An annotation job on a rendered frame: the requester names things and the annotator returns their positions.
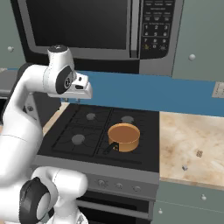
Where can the grey-green wall cupboard door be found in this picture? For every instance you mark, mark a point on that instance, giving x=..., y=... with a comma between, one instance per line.
x=8, y=29
x=201, y=35

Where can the silver oven knob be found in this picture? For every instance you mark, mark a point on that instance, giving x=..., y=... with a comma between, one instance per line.
x=101, y=183
x=136, y=188
x=118, y=185

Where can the white round drawer knob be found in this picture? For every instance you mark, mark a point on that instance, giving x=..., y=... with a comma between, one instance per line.
x=203, y=197

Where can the black and silver microwave oven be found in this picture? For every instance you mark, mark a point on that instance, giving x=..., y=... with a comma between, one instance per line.
x=157, y=35

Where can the black microwave door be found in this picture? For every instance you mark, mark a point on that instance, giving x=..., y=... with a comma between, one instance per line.
x=81, y=23

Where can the white round cupboard knob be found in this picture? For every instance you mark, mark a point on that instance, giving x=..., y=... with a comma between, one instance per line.
x=191, y=57
x=160, y=210
x=10, y=49

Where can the black gas hob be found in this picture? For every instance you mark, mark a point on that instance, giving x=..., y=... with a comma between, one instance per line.
x=87, y=137

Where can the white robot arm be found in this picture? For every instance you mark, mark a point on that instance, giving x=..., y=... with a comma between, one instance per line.
x=20, y=128

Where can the orange saucepan with hot chocolate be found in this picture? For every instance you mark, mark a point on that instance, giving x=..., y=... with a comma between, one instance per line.
x=125, y=137

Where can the black oven door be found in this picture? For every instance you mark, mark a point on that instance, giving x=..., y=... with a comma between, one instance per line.
x=116, y=217

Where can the grey-green drawer front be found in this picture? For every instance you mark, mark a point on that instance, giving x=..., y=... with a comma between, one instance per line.
x=186, y=195

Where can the grey-green base cupboard door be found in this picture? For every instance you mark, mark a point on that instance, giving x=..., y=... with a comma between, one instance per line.
x=186, y=215

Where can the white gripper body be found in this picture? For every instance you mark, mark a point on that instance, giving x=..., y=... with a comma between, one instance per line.
x=76, y=93

